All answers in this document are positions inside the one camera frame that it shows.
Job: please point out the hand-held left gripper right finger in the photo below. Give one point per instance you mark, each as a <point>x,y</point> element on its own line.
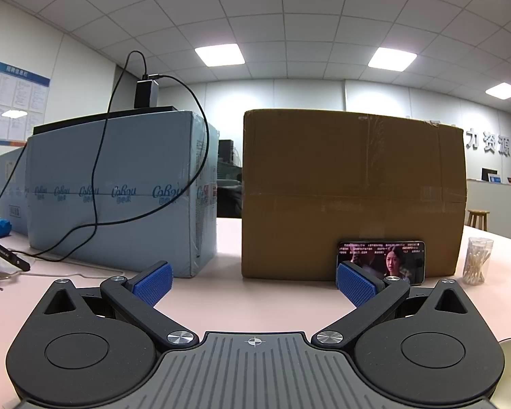
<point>357,286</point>

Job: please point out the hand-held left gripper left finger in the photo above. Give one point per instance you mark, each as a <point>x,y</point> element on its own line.
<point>153,284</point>

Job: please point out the black smartphone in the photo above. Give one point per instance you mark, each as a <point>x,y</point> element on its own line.
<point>402,260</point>

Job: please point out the brown cardboard box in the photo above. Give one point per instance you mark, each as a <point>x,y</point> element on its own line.
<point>345,179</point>

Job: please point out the clear cotton swab container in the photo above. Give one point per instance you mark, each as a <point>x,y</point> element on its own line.
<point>477,262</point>

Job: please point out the large light blue carton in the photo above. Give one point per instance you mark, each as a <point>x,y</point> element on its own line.
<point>140,157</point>

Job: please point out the dark office furniture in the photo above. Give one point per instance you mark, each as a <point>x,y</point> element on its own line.
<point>228,179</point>

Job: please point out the wooden stool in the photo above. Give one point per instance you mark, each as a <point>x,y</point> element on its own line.
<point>479,213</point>

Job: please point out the black bar tool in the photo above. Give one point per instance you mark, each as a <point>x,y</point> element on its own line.
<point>8,255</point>

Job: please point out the white reception counter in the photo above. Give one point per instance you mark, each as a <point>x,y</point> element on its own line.
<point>502,204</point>

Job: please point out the small light blue carton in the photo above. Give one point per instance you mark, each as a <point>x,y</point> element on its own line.
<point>12,187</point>

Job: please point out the small computer monitor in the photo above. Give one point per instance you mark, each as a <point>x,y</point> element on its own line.
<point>490,174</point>

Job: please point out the black flat tray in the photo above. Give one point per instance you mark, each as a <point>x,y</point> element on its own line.
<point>68,122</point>

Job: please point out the black power adapter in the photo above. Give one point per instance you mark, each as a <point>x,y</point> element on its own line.
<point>144,93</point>

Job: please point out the ceiling light panel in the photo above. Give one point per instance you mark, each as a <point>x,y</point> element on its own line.
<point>219,54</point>
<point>391,57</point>
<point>503,90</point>

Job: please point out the wall lettering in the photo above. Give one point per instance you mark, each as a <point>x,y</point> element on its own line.
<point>489,144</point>

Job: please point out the blue wall poster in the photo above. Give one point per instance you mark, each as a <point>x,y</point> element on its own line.
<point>12,98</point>

